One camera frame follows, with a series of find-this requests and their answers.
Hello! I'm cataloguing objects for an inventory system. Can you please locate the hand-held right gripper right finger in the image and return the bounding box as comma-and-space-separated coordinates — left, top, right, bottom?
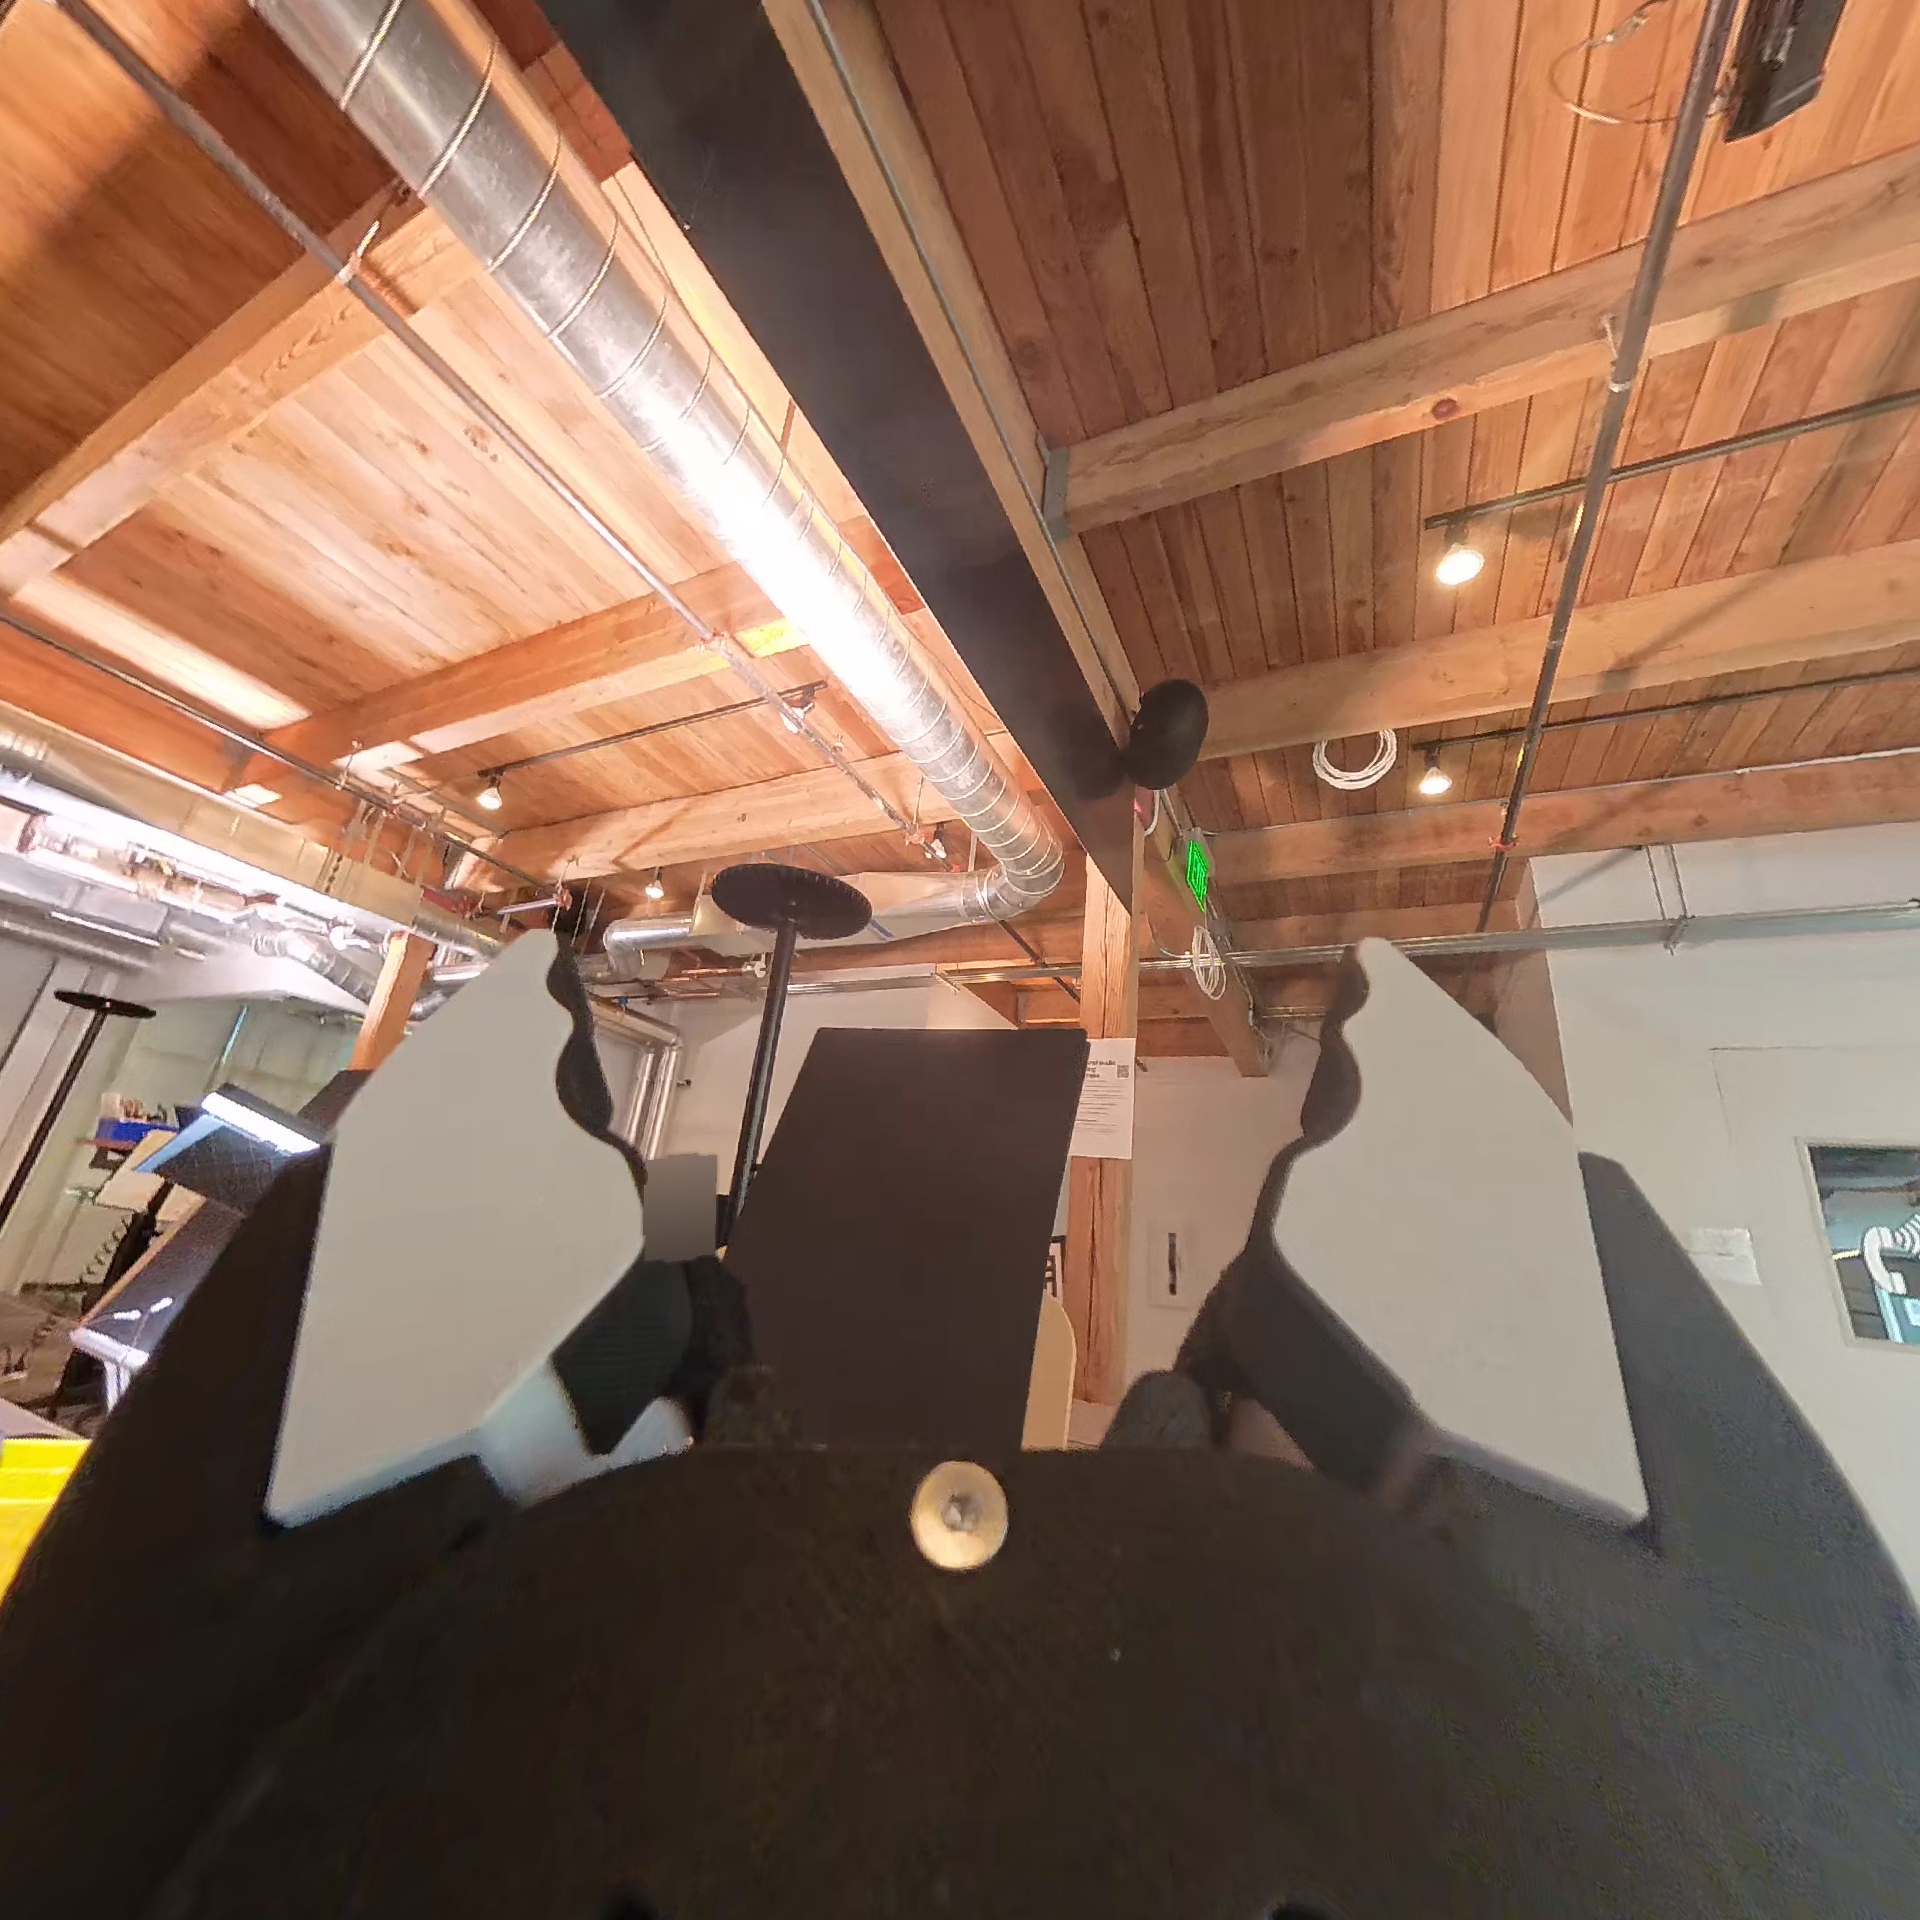
1266, 937, 1652, 1526

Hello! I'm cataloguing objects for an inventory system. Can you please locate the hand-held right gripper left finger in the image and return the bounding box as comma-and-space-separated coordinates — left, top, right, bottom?
268, 929, 696, 1526

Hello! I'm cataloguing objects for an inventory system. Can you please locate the studio light panel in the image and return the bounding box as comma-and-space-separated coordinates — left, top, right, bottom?
134, 1084, 328, 1220

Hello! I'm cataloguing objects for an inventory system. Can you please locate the paper notice on pillar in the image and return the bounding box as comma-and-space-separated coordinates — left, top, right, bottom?
1072, 1038, 1138, 1161

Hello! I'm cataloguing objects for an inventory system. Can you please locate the silver ceiling ductwork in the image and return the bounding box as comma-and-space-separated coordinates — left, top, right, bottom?
0, 719, 505, 1009

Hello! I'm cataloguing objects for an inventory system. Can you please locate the tilted black board on stand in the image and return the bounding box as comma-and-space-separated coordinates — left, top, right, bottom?
720, 1027, 1092, 1451

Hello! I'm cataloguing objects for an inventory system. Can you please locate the black floor lamp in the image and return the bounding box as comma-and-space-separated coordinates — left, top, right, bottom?
708, 862, 876, 1248

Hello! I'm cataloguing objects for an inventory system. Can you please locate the yellow plastic bin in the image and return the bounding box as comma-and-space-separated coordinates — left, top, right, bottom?
0, 1431, 91, 1595

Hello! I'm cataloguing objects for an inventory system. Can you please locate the black dome speaker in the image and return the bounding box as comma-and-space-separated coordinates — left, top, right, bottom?
1126, 678, 1211, 793

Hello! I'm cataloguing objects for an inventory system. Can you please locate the black ceiling device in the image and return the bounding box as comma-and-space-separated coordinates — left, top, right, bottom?
1721, 0, 1850, 144

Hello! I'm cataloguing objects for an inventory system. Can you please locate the framed wall picture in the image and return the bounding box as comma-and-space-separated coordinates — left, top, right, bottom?
1798, 1141, 1920, 1352

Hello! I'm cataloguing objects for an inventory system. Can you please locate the round metal air duct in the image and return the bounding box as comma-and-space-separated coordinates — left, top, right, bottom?
256, 0, 1070, 984

